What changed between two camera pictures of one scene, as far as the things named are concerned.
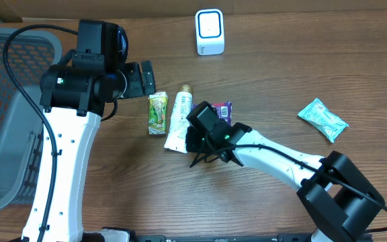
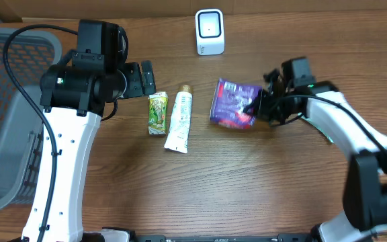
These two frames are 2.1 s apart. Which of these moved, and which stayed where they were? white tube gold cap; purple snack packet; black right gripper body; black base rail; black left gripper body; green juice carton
Moved: purple snack packet; black right gripper body
Stayed: black base rail; white tube gold cap; black left gripper body; green juice carton
